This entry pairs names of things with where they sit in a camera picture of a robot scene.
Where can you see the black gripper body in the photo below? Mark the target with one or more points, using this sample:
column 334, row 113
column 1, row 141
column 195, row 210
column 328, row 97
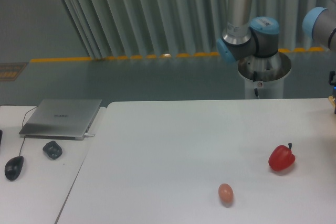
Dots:
column 332, row 81

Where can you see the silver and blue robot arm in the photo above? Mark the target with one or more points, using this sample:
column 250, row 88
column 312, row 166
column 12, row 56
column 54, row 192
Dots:
column 254, row 45

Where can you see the wooden basket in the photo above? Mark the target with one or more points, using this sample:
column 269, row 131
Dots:
column 332, row 101

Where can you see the red bell pepper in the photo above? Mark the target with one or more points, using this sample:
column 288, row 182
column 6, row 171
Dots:
column 281, row 158

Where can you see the brown egg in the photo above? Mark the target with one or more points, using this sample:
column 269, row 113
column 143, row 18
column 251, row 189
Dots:
column 225, row 193

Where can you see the white pleated curtain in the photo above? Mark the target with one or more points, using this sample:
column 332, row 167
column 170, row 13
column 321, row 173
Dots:
column 128, row 28

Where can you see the silver closed laptop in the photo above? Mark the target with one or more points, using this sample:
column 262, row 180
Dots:
column 61, row 119

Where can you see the black power adapter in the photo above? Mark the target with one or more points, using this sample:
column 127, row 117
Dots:
column 53, row 150

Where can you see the black computer mouse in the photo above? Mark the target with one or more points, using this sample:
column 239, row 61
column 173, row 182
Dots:
column 13, row 168

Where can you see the black device at left edge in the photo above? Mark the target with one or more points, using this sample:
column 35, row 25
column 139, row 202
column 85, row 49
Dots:
column 1, row 136

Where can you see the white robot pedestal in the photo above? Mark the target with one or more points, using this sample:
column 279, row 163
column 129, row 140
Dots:
column 264, row 78

